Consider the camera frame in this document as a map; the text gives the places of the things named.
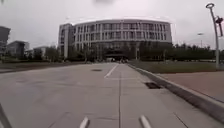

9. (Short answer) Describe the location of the large curved white building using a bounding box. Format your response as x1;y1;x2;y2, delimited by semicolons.
57;18;174;61

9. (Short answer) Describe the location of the dark drain grate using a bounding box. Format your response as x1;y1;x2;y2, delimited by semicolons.
145;81;162;90

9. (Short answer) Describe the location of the reddish paved sidewalk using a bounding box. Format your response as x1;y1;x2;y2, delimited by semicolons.
158;70;224;103

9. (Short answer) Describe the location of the grey concrete road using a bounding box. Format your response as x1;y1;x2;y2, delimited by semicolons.
0;62;224;128

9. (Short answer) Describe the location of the round manhole cover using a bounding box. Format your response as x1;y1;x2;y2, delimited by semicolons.
90;68;104;73

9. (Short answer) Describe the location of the low pale building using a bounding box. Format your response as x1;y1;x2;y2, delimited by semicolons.
5;39;30;60

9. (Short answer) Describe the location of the tall grey lamp post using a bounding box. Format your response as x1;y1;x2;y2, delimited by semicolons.
205;2;224;70

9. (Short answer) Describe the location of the distant street lamp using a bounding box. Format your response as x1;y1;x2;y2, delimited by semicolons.
196;31;205;48

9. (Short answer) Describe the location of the green grass area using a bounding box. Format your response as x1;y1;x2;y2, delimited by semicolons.
128;59;224;74

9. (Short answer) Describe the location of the grey building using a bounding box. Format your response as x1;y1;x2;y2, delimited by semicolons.
0;25;12;57

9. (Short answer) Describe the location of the row of dark trees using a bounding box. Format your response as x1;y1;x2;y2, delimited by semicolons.
44;41;224;63

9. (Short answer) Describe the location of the grey stone kerb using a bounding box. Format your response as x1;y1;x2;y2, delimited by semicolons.
127;63;224;124

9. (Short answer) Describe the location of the robot's own part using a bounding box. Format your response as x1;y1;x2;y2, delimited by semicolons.
139;114;153;128
79;115;90;128

